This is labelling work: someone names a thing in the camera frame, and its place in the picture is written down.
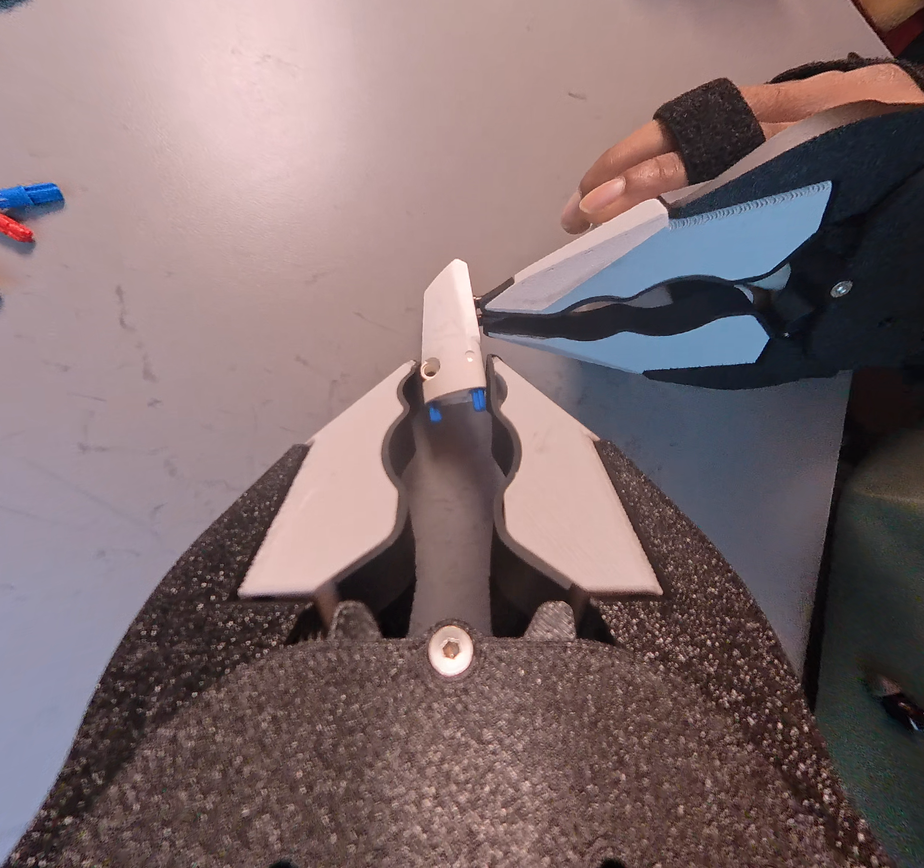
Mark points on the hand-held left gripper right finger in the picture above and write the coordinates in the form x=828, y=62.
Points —
x=577, y=514

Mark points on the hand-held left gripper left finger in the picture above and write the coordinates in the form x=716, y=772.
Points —
x=325, y=514

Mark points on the scattered small lego pieces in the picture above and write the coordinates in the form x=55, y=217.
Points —
x=32, y=195

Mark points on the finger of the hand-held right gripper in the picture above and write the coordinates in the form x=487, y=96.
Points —
x=650, y=355
x=686, y=247

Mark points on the white lego panel piece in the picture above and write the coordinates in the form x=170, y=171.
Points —
x=447, y=334

